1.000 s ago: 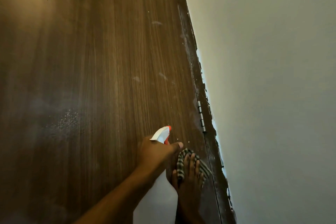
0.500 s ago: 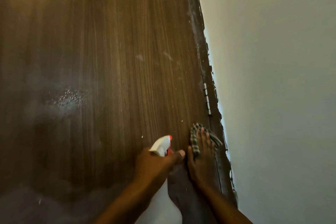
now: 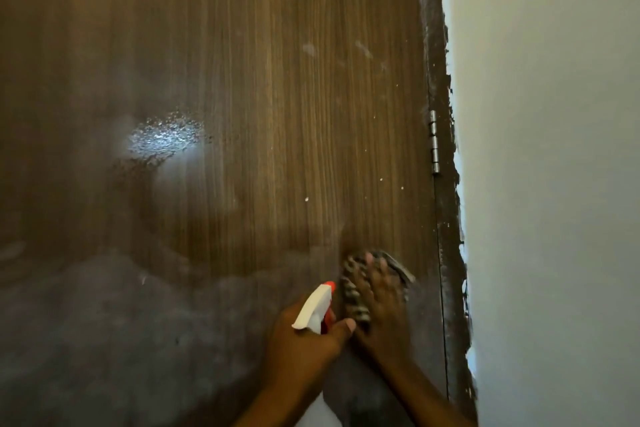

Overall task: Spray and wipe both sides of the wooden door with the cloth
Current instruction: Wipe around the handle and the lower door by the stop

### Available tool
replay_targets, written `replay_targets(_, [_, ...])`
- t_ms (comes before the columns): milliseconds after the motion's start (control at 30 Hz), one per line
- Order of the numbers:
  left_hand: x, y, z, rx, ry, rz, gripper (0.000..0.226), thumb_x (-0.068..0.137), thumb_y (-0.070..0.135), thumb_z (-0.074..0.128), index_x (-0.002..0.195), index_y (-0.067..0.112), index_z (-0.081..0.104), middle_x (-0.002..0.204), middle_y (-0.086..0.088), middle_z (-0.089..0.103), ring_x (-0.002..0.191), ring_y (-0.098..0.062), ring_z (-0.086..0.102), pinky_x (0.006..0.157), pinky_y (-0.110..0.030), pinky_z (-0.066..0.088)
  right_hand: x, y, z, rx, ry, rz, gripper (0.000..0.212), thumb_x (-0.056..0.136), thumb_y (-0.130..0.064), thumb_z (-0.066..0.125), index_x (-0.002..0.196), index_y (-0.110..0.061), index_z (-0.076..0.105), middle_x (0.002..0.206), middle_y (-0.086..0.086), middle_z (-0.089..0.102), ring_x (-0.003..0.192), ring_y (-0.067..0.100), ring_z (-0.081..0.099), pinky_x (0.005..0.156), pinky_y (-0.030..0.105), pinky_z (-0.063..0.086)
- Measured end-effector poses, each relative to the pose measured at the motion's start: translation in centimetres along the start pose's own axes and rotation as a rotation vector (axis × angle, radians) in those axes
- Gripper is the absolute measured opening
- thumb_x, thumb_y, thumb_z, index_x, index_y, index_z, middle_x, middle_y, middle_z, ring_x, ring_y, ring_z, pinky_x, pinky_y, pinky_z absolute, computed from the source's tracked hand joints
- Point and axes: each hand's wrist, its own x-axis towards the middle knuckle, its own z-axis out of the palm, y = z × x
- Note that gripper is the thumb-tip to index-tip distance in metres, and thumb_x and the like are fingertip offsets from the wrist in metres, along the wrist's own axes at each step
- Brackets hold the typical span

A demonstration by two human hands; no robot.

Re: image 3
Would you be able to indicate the person's right hand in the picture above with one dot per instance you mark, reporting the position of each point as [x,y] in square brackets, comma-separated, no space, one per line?
[382,311]

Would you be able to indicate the person's left forearm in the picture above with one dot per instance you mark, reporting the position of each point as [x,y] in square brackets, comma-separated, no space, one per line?
[270,404]

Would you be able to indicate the brown wooden door frame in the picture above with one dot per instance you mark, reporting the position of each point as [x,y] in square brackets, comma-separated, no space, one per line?
[447,181]

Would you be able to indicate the person's left hand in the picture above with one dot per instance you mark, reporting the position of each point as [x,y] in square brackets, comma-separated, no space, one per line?
[295,351]

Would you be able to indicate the patterned cleaning cloth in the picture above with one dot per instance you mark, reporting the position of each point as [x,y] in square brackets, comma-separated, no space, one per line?
[357,291]

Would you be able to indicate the brown wooden door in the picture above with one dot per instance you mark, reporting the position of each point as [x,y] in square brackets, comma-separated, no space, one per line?
[215,166]

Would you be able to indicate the silver door hinge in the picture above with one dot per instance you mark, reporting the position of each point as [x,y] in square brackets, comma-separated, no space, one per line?
[434,141]

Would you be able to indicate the white spray bottle red nozzle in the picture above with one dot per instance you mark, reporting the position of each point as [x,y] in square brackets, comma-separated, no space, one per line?
[315,314]

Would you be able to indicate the person's right fingers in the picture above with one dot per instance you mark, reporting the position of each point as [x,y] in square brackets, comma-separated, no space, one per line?
[377,276]

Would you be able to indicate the person's right forearm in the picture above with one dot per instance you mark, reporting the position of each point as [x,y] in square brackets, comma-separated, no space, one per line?
[425,396]

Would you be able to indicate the person's left thumb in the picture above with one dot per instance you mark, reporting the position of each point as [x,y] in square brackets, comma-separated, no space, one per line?
[337,330]

